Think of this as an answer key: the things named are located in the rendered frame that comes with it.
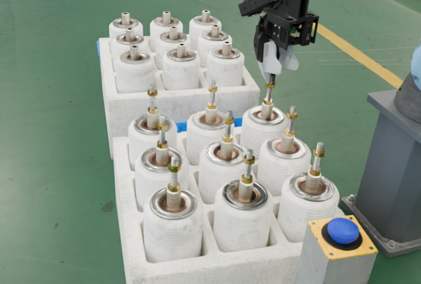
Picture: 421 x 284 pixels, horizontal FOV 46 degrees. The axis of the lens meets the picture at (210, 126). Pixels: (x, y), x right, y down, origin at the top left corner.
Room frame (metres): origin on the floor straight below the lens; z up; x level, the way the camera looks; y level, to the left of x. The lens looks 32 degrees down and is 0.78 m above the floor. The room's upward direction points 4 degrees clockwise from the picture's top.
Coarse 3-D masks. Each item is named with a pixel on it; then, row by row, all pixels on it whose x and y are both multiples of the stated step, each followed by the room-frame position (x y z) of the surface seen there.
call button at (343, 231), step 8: (328, 224) 0.49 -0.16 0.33; (336, 224) 0.49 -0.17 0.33; (344, 224) 0.49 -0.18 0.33; (352, 224) 0.49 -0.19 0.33; (328, 232) 0.48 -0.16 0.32; (336, 232) 0.47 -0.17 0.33; (344, 232) 0.47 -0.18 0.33; (352, 232) 0.47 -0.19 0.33; (336, 240) 0.47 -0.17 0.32; (344, 240) 0.46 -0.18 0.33; (352, 240) 0.46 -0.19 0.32
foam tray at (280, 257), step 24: (120, 144) 0.85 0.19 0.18; (120, 168) 0.77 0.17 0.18; (192, 168) 0.79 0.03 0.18; (120, 192) 0.70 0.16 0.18; (120, 216) 0.71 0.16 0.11; (336, 216) 0.67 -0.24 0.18; (144, 264) 0.53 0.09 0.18; (168, 264) 0.54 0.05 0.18; (192, 264) 0.54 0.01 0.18; (216, 264) 0.54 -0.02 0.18; (240, 264) 0.55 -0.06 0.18; (264, 264) 0.56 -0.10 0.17; (288, 264) 0.57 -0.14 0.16
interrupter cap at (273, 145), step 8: (280, 136) 0.81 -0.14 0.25; (272, 144) 0.78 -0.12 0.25; (280, 144) 0.78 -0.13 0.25; (296, 144) 0.78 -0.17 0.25; (304, 144) 0.78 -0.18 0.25; (272, 152) 0.75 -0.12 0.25; (280, 152) 0.75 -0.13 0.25; (288, 152) 0.76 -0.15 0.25; (296, 152) 0.76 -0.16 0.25; (304, 152) 0.76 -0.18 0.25
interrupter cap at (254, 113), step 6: (252, 108) 0.91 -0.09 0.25; (258, 108) 0.91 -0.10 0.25; (276, 108) 0.91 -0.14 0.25; (252, 114) 0.88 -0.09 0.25; (258, 114) 0.89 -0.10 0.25; (276, 114) 0.89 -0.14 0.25; (282, 114) 0.89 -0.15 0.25; (252, 120) 0.86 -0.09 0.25; (258, 120) 0.86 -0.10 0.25; (264, 120) 0.86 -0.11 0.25; (270, 120) 0.87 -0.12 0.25; (276, 120) 0.87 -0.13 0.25; (282, 120) 0.87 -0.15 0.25
